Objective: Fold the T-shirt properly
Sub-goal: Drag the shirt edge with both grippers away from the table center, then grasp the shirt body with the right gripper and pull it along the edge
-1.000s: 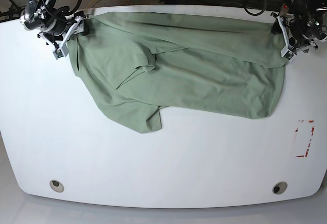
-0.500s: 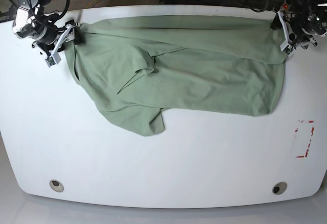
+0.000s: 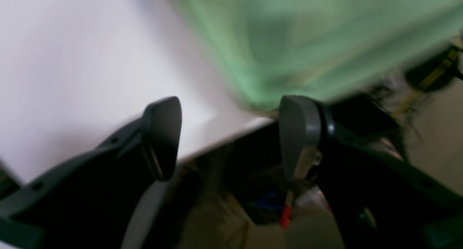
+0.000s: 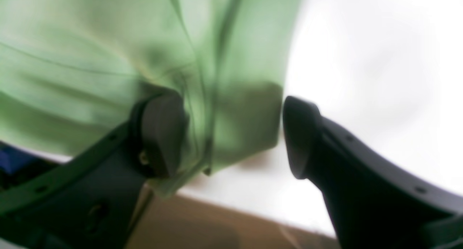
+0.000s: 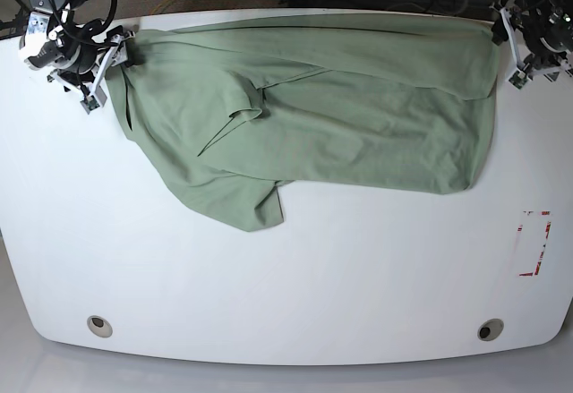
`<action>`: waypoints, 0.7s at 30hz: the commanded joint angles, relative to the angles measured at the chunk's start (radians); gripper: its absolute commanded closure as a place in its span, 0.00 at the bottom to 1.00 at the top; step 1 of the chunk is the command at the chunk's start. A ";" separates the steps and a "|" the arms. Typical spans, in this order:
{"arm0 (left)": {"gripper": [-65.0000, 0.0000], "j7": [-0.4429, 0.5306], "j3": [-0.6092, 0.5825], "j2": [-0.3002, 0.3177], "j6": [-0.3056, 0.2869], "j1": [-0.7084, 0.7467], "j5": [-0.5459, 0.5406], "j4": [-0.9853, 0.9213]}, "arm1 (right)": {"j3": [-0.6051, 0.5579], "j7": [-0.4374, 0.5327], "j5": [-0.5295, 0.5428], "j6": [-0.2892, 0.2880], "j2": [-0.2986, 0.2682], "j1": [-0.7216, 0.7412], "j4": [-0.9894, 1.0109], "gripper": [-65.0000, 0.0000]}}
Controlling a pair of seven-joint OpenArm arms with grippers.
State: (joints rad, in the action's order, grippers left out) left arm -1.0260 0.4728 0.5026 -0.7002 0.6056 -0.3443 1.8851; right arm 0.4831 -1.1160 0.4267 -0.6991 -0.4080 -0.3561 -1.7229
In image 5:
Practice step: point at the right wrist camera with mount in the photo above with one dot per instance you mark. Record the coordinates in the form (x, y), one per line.
(89, 100)

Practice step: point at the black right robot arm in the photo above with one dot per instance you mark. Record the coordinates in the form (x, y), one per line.
(40, 48)

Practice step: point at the black tripod legs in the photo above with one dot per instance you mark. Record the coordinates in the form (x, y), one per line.
(13, 3)

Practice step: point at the left table grommet hole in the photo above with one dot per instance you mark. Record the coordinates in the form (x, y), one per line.
(99, 326)

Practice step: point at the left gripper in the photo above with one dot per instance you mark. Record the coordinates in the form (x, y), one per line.
(548, 38)

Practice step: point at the green T-shirt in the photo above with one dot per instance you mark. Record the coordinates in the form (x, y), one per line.
(228, 113)

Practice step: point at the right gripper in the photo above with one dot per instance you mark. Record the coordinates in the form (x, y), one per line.
(85, 71)

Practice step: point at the red tape rectangle marking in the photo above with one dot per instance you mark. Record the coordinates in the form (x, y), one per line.
(531, 242)

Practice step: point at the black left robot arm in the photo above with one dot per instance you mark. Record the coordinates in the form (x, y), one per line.
(539, 33)

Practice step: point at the right table grommet hole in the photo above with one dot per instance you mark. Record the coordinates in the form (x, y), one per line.
(490, 330)

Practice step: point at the table grommet hole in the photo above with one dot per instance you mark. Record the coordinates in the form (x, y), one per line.
(99, 326)
(490, 330)

